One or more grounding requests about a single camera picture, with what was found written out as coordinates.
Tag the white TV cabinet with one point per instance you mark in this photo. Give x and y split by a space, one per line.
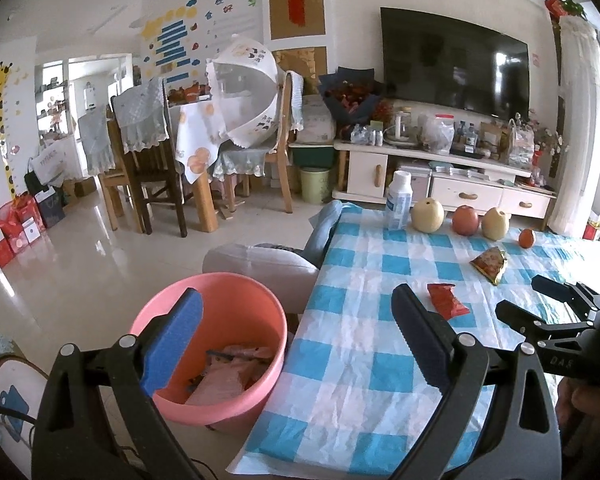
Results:
365 172

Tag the black television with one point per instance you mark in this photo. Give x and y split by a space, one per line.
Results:
432 59

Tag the yellow pear right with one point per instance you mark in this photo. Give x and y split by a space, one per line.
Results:
495 224

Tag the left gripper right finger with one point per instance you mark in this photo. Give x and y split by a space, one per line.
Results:
427 334

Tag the dining table with cloth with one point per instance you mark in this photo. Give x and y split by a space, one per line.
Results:
215 140

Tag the green waste bin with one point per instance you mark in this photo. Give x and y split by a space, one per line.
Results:
314 184

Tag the wooden chair with towel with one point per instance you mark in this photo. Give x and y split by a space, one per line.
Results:
275 150

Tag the yellow pear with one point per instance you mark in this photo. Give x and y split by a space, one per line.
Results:
495 224
427 215

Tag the white mesh food cover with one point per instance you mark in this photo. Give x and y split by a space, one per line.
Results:
244 81

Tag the red gift boxes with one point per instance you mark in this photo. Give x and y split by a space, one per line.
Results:
25 220

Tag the grey white snack packet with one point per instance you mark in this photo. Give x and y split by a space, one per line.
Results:
228 373

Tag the blue white checkered tablecloth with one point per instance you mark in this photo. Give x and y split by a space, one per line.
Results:
351 400

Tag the person's right hand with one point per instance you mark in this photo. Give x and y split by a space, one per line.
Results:
578 414

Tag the pink plastic basin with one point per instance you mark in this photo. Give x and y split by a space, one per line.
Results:
235 310

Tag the white milk bottle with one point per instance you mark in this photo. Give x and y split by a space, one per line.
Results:
398 200

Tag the small orange tangerine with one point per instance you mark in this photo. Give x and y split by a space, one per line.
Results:
526 238

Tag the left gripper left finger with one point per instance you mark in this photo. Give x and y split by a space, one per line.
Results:
165 339

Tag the wooden dining chair dark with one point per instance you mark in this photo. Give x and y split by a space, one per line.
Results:
141 135

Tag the dark flower bouquet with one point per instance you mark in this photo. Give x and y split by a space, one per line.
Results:
350 95

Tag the giraffe height wall sticker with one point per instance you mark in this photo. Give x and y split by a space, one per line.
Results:
16 131

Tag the red apple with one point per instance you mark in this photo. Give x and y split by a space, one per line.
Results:
465 221

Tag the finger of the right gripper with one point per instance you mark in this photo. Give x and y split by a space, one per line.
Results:
583 300
532 327

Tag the red yellow patterned wrapper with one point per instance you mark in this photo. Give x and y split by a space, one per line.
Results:
491 264

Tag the yellow pear left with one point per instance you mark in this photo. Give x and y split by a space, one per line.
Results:
427 215

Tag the red snack wrapper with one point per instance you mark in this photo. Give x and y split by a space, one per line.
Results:
445 302

